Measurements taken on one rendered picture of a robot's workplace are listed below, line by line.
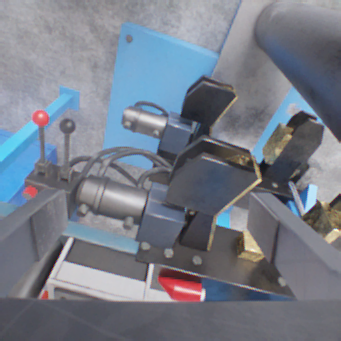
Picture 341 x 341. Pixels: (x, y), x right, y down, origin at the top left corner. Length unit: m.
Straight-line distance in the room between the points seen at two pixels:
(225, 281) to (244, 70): 0.98
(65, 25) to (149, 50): 0.50
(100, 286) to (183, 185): 0.31
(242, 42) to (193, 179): 0.88
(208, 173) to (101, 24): 1.16
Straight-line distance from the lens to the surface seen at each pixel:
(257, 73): 1.36
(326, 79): 0.56
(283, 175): 1.21
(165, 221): 0.63
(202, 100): 0.96
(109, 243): 0.70
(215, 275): 0.75
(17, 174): 1.79
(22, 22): 1.73
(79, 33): 1.58
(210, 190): 0.58
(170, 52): 1.34
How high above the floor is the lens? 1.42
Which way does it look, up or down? 51 degrees down
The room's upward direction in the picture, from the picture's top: 170 degrees counter-clockwise
